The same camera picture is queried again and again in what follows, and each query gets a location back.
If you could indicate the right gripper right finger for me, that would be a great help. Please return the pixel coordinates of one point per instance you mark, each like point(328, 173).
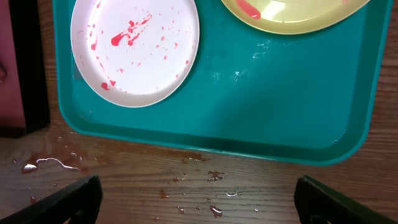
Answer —
point(316, 202)

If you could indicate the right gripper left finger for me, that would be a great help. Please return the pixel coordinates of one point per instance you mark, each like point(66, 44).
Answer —
point(78, 202)

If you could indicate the white plate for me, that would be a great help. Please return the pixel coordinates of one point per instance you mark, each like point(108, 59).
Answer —
point(134, 53)

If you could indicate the teal plastic tray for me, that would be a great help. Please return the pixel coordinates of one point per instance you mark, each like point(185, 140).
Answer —
point(305, 99)

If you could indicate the black tray with red liquid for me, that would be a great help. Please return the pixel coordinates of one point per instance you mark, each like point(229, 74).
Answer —
point(24, 100)

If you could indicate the yellow-green plate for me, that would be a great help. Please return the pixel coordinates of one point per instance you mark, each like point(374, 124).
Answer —
point(291, 17)

